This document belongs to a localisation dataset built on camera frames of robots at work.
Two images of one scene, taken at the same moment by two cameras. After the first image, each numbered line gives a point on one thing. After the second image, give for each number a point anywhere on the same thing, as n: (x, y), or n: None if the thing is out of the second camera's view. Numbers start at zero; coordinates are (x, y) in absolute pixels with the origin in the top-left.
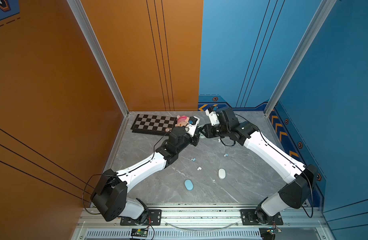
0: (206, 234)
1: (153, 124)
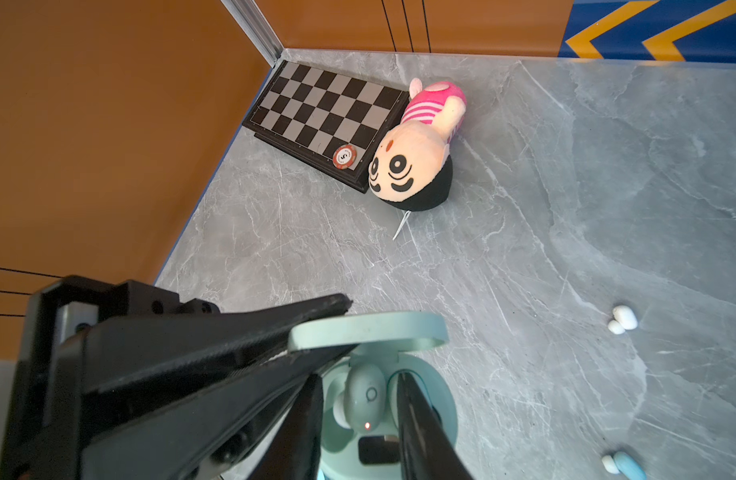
0: None
1: (331, 122)
